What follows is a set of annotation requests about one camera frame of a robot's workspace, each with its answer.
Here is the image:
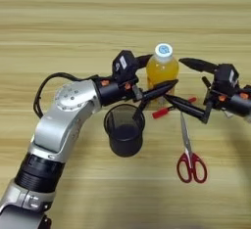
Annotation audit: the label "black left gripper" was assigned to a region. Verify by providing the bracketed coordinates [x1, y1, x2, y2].
[95, 54, 179, 107]

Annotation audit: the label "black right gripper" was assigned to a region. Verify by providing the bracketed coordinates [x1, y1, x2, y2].
[164, 57, 251, 124]

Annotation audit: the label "orange juice bottle white cap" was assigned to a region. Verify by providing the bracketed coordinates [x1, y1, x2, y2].
[145, 42, 180, 106]

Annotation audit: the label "red handled scissors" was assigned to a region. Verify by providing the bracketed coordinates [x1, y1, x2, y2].
[176, 111, 208, 184]

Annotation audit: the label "black mesh pen cup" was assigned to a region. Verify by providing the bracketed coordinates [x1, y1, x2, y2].
[103, 104, 146, 159]

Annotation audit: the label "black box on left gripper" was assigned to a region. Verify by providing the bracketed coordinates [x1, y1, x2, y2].
[112, 50, 140, 83]

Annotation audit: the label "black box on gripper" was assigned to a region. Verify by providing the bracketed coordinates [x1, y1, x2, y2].
[112, 50, 140, 83]
[214, 64, 240, 93]

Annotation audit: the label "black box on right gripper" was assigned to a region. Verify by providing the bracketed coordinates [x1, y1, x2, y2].
[214, 64, 240, 93]

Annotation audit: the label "black marker pen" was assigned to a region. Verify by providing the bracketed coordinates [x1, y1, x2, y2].
[131, 99, 148, 121]

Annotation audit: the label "red marker pen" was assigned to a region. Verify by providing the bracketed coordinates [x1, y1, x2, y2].
[152, 96, 198, 120]

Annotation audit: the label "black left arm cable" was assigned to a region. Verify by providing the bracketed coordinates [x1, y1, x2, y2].
[33, 71, 99, 119]

